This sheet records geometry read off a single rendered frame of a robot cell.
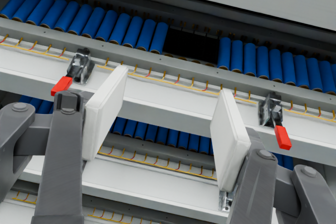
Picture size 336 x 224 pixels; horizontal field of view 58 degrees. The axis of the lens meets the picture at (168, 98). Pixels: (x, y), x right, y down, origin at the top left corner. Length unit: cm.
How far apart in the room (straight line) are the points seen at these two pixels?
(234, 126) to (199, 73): 27
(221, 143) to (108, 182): 39
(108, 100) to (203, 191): 42
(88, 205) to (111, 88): 56
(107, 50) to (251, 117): 22
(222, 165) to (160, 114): 27
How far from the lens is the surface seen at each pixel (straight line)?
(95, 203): 69
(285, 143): 37
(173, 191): 55
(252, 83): 44
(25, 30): 47
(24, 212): 74
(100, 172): 55
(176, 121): 42
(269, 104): 44
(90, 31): 46
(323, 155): 48
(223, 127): 17
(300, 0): 36
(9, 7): 52
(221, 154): 16
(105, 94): 15
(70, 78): 38
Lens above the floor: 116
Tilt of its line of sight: 34 degrees down
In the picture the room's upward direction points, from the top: 14 degrees clockwise
